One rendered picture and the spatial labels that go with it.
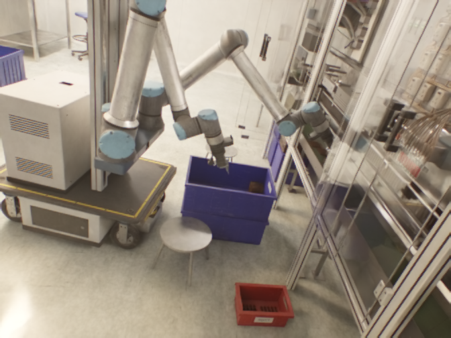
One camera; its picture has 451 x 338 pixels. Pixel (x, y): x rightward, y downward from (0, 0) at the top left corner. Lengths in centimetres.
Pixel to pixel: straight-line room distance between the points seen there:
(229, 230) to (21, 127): 134
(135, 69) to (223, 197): 101
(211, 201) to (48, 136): 97
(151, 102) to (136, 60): 71
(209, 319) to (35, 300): 87
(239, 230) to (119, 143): 110
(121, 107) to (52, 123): 51
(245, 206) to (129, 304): 89
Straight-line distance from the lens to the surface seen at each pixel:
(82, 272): 207
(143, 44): 142
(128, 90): 146
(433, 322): 133
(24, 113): 197
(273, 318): 189
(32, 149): 205
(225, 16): 674
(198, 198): 209
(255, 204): 213
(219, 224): 222
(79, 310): 191
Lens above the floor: 152
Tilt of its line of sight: 30 degrees down
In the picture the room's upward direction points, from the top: 14 degrees clockwise
